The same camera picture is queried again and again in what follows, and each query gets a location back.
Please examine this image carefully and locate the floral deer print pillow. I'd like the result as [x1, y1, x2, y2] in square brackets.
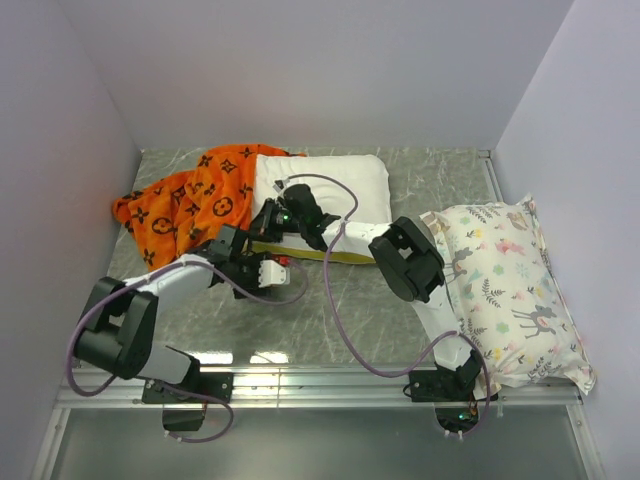
[421, 196, 596, 394]

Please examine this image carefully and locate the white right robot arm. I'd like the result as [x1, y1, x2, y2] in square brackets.
[249, 184, 484, 400]

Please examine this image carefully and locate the aluminium mounting rail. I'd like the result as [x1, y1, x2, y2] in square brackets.
[55, 365, 584, 410]

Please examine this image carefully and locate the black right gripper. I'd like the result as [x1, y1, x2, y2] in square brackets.
[248, 198, 307, 243]

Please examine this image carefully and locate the orange patterned pillowcase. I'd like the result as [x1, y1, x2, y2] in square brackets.
[112, 144, 291, 271]

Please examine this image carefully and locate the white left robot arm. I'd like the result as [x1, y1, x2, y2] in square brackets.
[66, 225, 278, 402]

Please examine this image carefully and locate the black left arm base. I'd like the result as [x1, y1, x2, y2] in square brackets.
[141, 372, 235, 444]

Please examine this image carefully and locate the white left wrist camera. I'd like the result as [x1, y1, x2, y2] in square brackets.
[258, 259, 291, 289]

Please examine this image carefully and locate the white pillow yellow edge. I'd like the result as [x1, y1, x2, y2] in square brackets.
[251, 154, 392, 264]

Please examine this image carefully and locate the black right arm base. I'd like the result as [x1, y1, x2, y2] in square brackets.
[403, 366, 487, 438]

